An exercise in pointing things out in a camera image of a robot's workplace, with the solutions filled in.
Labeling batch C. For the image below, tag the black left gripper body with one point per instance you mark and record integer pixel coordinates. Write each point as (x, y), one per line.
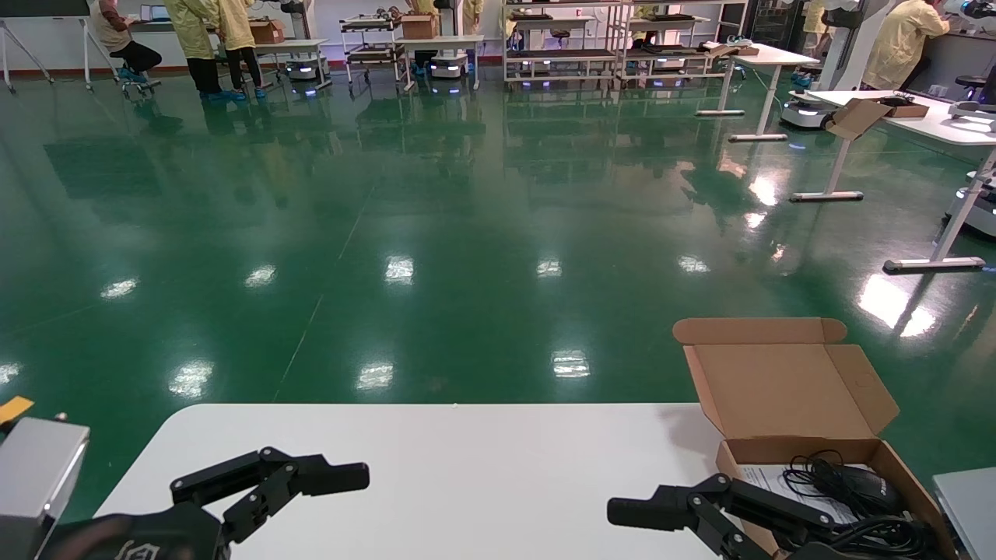
(132, 540)

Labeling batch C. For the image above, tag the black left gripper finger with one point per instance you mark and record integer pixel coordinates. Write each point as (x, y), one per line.
(327, 477)

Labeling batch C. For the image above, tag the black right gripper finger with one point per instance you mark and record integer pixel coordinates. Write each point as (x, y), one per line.
(646, 513)

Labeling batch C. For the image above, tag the brown cardboard storage box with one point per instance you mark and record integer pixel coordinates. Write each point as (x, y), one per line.
(786, 389)

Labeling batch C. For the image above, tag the open cardboard box with flap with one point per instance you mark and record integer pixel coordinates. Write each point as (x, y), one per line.
(856, 117)

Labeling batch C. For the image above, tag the flat cardboard box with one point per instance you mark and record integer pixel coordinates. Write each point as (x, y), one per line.
(735, 50)

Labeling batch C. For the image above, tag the white printed instruction sheet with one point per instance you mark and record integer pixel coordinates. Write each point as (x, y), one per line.
(766, 486)

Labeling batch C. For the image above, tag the small yellow tag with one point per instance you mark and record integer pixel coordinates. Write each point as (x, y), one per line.
(14, 408)

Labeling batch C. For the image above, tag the metal trolley cart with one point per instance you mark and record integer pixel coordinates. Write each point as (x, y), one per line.
(373, 53)

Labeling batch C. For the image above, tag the white table with T legs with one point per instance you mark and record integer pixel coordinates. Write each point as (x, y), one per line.
(770, 56)
(296, 44)
(443, 39)
(957, 128)

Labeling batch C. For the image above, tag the wheeled chair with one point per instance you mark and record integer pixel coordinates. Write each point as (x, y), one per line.
(138, 85)

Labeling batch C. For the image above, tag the standing person in yellow gown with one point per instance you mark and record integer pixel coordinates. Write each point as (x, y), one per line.
(903, 43)
(233, 27)
(191, 31)

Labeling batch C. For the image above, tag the seated person in black trousers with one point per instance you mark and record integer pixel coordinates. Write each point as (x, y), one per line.
(138, 56)

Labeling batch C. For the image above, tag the white metal shelving rack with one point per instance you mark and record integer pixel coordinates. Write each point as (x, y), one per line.
(677, 50)
(560, 54)

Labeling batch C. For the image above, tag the open laptop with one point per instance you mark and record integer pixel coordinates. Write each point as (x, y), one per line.
(158, 12)

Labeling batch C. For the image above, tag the dark screen on tripod stand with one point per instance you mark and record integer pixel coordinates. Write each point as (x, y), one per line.
(39, 6)

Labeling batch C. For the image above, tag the dark lab counter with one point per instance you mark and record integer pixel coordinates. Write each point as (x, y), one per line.
(957, 62)

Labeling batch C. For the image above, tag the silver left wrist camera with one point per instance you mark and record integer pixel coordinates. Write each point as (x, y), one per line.
(39, 474)

